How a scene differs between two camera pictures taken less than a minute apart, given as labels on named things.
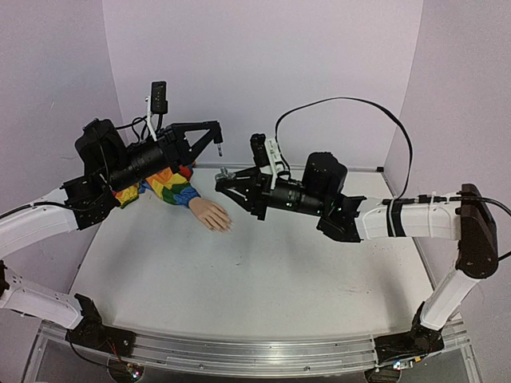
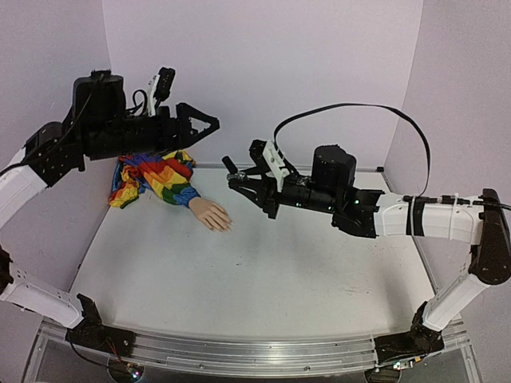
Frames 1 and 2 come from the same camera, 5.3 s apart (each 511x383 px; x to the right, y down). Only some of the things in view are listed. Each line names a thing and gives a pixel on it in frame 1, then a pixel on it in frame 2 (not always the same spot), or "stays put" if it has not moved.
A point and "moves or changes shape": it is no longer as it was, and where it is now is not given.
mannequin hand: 215,216 stays put
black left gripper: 178,156 to 172,140
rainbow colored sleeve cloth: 172,186 stays put
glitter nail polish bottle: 224,175 moves or changes shape
